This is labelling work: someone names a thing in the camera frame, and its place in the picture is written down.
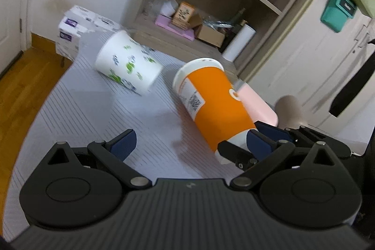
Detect orange paper cup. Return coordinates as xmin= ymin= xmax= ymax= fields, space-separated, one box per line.
xmin=172 ymin=58 xmax=255 ymax=164

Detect beige plastic cup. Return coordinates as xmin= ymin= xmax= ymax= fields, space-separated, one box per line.
xmin=275 ymin=95 xmax=307 ymax=129

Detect pink plastic cup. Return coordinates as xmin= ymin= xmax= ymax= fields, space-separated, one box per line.
xmin=236 ymin=83 xmax=278 ymax=127

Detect white leaf-print paper cup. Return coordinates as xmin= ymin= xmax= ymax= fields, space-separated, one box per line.
xmin=94 ymin=30 xmax=163 ymax=95

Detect black ribbon bow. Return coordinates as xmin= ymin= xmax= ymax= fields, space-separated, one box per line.
xmin=329 ymin=53 xmax=374 ymax=117

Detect wooden wardrobe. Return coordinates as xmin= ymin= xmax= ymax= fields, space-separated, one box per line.
xmin=249 ymin=0 xmax=374 ymax=143

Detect white paper towel roll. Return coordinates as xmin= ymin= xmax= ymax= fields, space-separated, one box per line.
xmin=222 ymin=25 xmax=256 ymax=62

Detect brown cardboard box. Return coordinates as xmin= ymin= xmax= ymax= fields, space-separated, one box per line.
xmin=189 ymin=14 xmax=224 ymax=48

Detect white tissue pack stack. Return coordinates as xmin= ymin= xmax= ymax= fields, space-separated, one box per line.
xmin=55 ymin=5 xmax=122 ymax=61

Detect pink flat box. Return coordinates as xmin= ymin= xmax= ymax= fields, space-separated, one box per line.
xmin=154 ymin=15 xmax=195 ymax=41

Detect orange floral box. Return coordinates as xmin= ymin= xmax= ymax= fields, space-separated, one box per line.
xmin=171 ymin=2 xmax=195 ymax=30

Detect white tape roll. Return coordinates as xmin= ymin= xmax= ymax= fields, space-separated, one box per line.
xmin=160 ymin=0 xmax=179 ymax=17

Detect teal wall pouch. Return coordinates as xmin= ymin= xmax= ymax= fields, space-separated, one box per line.
xmin=320 ymin=0 xmax=357 ymax=33

